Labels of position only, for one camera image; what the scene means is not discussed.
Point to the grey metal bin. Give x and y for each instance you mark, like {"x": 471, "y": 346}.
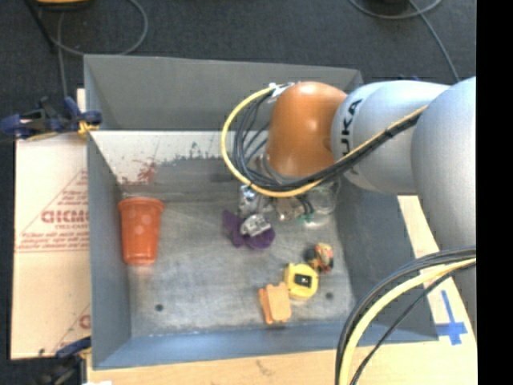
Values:
{"x": 200, "y": 279}

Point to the clear glass cup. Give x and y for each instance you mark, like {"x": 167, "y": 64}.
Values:
{"x": 325, "y": 203}

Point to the orange plastic cup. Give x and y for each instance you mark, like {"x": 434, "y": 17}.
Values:
{"x": 139, "y": 231}

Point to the black orange yellow toy animal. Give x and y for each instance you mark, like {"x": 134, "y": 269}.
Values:
{"x": 320, "y": 257}

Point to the purple soft toy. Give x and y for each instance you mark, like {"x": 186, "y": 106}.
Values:
{"x": 234, "y": 233}

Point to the yellow round tape measure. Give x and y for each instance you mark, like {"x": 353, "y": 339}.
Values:
{"x": 300, "y": 281}

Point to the brown cardboard board red print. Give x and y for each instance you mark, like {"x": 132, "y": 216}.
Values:
{"x": 48, "y": 263}

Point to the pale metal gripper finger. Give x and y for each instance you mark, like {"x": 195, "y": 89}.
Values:
{"x": 247, "y": 198}
{"x": 255, "y": 225}

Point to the orange toy toast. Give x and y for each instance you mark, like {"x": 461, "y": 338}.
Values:
{"x": 276, "y": 305}

